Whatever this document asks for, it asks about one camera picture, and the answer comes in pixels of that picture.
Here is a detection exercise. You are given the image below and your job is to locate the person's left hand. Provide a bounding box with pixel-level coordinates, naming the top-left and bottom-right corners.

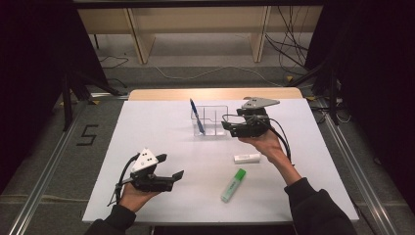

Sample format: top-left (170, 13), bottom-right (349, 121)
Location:
top-left (117, 181), bottom-right (162, 213)

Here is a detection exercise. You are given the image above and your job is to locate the person's right hand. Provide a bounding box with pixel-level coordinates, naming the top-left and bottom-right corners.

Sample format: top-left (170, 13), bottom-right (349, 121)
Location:
top-left (238, 129), bottom-right (291, 168)

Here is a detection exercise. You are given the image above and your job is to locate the green highlighter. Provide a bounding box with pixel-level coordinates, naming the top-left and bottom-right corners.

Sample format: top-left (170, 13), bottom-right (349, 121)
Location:
top-left (220, 168), bottom-right (248, 204)

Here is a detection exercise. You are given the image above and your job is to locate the long metal floor rail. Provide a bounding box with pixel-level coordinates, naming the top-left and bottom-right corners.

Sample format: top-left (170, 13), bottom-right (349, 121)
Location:
top-left (321, 107), bottom-right (397, 235)
top-left (6, 107), bottom-right (84, 235)

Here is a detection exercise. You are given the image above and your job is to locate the short metal floor rail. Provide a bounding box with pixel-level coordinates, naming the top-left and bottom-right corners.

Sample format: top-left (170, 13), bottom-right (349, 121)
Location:
top-left (89, 92), bottom-right (130, 101)

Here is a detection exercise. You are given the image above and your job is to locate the black metal stand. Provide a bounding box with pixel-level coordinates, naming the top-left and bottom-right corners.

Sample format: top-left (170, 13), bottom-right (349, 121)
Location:
top-left (61, 70), bottom-right (122, 131)
top-left (287, 58), bottom-right (341, 126)

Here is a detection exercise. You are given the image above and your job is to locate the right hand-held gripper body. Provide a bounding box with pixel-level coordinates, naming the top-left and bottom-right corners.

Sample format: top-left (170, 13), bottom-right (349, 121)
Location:
top-left (236, 96), bottom-right (282, 138)

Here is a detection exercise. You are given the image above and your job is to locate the light wooden shelf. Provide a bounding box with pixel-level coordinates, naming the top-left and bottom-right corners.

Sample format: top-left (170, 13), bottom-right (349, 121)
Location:
top-left (77, 5), bottom-right (324, 65)

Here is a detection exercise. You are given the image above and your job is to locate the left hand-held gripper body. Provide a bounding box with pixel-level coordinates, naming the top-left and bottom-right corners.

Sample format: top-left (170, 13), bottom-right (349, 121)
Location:
top-left (130, 148), bottom-right (174, 194)

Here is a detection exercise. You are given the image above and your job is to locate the hand-held gripper cable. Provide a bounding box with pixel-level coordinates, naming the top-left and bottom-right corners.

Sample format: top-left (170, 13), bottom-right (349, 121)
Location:
top-left (107, 152), bottom-right (141, 208)
top-left (221, 113), bottom-right (295, 166)

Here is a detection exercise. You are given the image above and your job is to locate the blue pen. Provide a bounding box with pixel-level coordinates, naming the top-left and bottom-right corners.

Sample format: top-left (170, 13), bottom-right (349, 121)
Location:
top-left (189, 98), bottom-right (206, 135)

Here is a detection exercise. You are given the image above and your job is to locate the bundle of black cables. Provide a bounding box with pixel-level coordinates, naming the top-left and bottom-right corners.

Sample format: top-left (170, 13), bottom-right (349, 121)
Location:
top-left (263, 5), bottom-right (316, 70)

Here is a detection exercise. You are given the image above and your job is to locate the white floor cable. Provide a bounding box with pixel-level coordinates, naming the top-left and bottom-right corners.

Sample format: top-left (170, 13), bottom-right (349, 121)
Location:
top-left (153, 65), bottom-right (283, 87)

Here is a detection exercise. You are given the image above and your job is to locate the right hand-held gripper cable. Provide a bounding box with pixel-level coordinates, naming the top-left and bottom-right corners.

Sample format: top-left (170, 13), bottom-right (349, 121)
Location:
top-left (221, 113), bottom-right (295, 166)

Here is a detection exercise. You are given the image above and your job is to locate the clear plastic desk organizer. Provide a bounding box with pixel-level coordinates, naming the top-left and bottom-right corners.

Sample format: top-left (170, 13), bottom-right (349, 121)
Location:
top-left (190, 105), bottom-right (229, 137)

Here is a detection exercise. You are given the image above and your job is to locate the black curtain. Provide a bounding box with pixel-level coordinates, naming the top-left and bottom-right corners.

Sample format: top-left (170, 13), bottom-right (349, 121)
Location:
top-left (306, 0), bottom-right (415, 204)
top-left (0, 0), bottom-right (109, 194)

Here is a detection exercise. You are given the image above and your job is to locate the black floor cable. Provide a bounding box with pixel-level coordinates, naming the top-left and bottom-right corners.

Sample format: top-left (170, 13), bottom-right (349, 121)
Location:
top-left (98, 56), bottom-right (130, 70)

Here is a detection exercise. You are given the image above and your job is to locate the left hand-held gripper cable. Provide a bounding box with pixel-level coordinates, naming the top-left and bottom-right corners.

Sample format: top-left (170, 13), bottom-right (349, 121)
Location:
top-left (107, 152), bottom-right (141, 208)

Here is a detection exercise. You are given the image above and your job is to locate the white eraser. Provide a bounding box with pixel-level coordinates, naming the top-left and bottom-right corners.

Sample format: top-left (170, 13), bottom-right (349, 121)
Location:
top-left (233, 153), bottom-right (262, 165)

